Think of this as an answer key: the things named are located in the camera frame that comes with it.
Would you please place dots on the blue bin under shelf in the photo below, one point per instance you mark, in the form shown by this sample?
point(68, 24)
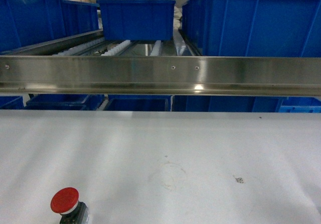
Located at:
point(139, 103)

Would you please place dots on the blue bin behind left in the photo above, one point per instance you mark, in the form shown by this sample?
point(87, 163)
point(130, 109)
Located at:
point(79, 17)

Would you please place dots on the steel shelf front rail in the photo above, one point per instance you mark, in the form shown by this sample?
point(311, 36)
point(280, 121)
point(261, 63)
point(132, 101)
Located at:
point(161, 75)

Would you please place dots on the large blue bin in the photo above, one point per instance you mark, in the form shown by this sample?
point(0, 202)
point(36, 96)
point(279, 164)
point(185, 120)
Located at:
point(29, 22)
point(253, 28)

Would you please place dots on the large blue bin left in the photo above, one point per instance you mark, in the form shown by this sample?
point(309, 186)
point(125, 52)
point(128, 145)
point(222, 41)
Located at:
point(29, 22)

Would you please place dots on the red emergency stop button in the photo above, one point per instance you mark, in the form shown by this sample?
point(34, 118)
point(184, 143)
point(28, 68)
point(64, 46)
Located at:
point(66, 203)

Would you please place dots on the large blue bin right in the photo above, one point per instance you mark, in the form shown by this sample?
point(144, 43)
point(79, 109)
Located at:
point(253, 28)

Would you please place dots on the small blue bin centre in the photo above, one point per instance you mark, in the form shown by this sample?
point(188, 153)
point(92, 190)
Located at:
point(135, 20)

